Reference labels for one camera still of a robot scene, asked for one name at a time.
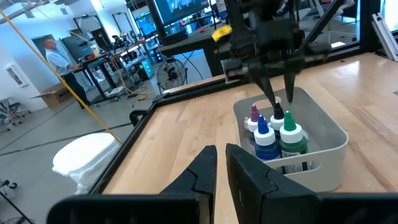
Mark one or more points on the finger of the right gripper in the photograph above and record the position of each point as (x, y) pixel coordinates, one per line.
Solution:
(289, 85)
(266, 87)

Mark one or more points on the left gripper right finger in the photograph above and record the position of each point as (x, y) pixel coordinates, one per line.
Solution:
(255, 186)

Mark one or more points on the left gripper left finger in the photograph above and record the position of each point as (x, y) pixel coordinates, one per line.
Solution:
(203, 177)

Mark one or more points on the large black-tip dropper bottle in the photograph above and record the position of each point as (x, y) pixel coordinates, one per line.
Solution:
(277, 115)

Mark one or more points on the large purple-tip dropper bottle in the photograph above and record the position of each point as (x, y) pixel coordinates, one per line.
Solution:
(254, 116)

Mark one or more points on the large blue-tip dropper bottle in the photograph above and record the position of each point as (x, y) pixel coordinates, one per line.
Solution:
(265, 140)

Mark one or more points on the large green-tip dropper bottle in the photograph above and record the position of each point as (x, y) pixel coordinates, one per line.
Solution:
(290, 137)

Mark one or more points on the grey plastic bin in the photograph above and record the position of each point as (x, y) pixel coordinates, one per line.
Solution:
(326, 130)

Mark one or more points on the office desk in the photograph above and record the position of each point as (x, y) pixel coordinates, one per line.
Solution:
(192, 46)

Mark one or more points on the black floor fan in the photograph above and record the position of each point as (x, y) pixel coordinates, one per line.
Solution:
(171, 74)

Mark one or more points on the black computer monitor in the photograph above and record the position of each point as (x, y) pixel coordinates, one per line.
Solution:
(180, 9)

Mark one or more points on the silver aluminium bar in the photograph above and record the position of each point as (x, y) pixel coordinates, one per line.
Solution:
(385, 35)

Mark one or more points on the white bagged bucket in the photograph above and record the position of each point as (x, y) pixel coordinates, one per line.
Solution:
(84, 158)

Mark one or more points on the green-lit computer tower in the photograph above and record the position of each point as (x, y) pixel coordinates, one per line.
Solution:
(144, 68)

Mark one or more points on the black workbench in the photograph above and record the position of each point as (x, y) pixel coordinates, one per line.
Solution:
(102, 60)

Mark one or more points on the cardboard box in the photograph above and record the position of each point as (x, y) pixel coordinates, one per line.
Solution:
(54, 95)

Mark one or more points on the person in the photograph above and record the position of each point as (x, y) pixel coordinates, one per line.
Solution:
(59, 62)

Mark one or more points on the black wheeled stand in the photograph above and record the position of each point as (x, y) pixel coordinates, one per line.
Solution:
(9, 199)

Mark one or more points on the black aluminium frame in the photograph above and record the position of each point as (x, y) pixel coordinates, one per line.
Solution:
(130, 146)

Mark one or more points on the white wall box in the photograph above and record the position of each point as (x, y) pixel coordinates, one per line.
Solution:
(14, 74)

